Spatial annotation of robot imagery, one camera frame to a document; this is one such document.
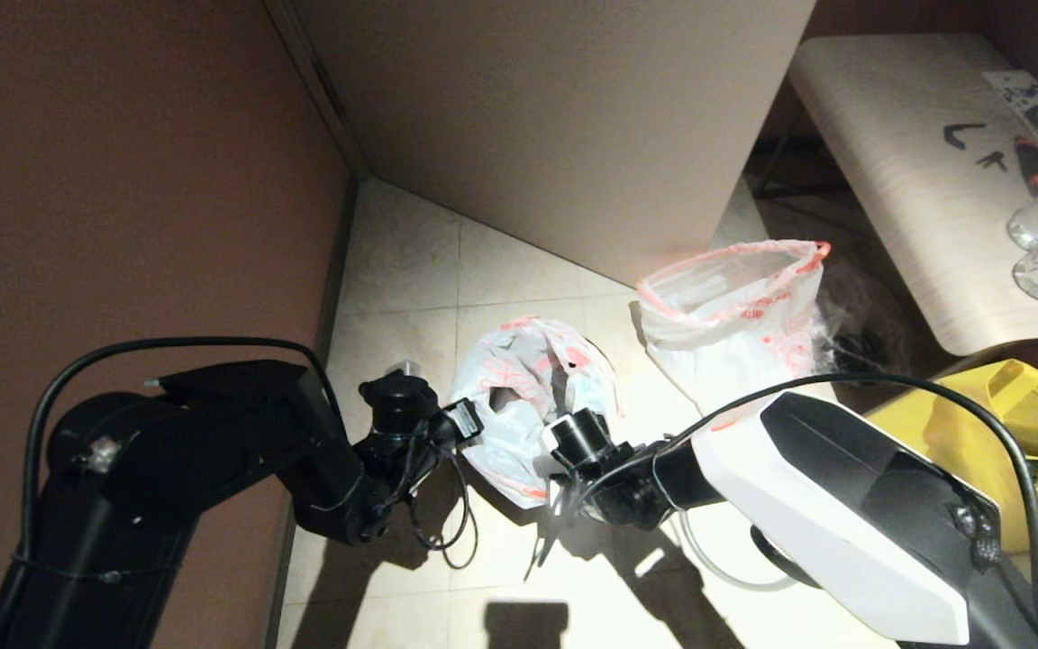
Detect grey plastic bin ring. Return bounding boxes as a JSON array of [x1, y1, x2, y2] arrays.
[[679, 514, 799, 593]]

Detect clear bag with black contents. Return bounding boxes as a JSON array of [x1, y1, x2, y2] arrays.
[[815, 266, 912, 384]]

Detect black cylindrical wrist motor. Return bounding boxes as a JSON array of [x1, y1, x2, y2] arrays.
[[357, 371, 441, 438]]

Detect beige door panel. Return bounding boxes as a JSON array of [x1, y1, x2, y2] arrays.
[[289, 0, 815, 288]]

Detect light wood grain table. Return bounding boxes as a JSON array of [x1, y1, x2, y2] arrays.
[[751, 34, 1038, 357]]

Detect red black screwdriver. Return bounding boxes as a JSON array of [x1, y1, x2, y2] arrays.
[[1015, 135, 1038, 196]]

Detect printed paper leaflet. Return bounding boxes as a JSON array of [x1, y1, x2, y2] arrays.
[[981, 70, 1038, 143]]

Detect black cylindrical wrist camera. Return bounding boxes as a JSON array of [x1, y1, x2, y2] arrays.
[[542, 407, 615, 474]]

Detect black braided cable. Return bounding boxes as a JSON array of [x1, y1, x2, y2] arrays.
[[409, 451, 480, 571]]

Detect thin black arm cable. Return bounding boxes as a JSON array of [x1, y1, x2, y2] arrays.
[[22, 336, 344, 564]]

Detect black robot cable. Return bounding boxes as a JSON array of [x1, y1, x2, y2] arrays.
[[524, 372, 1038, 623]]

